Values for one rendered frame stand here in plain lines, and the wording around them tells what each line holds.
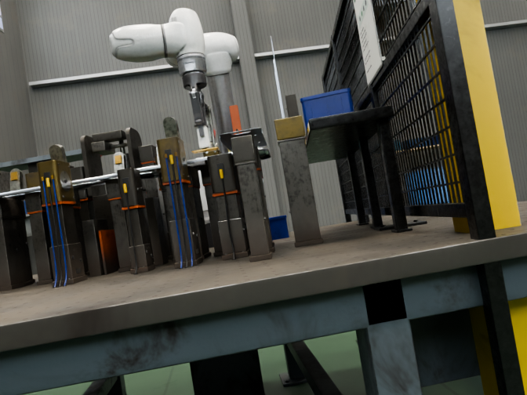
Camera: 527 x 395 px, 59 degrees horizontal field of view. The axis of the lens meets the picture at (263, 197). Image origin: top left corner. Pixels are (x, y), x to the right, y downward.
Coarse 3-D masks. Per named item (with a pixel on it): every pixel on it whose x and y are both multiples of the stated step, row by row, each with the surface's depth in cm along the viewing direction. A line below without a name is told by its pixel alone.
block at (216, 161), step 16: (208, 160) 124; (224, 160) 124; (224, 176) 124; (224, 192) 123; (240, 192) 131; (224, 208) 124; (240, 208) 129; (224, 224) 124; (240, 224) 124; (224, 240) 124; (240, 240) 124; (224, 256) 123; (240, 256) 123
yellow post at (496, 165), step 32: (416, 0) 100; (480, 32) 92; (480, 64) 92; (480, 96) 92; (480, 128) 91; (512, 192) 91; (512, 224) 90; (480, 320) 94; (512, 320) 90; (480, 352) 97
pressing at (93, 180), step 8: (264, 152) 148; (192, 160) 136; (200, 160) 136; (144, 168) 137; (152, 168) 137; (160, 168) 145; (96, 176) 142; (104, 176) 140; (112, 176) 140; (144, 176) 157; (152, 176) 159; (80, 184) 152; (88, 184) 156; (96, 184) 154; (8, 192) 142; (16, 192) 142; (24, 192) 150; (32, 192) 152
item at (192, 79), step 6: (186, 78) 146; (192, 78) 145; (198, 78) 146; (204, 78) 147; (186, 84) 146; (192, 84) 145; (198, 84) 147; (204, 84) 147; (198, 90) 147; (198, 96) 146
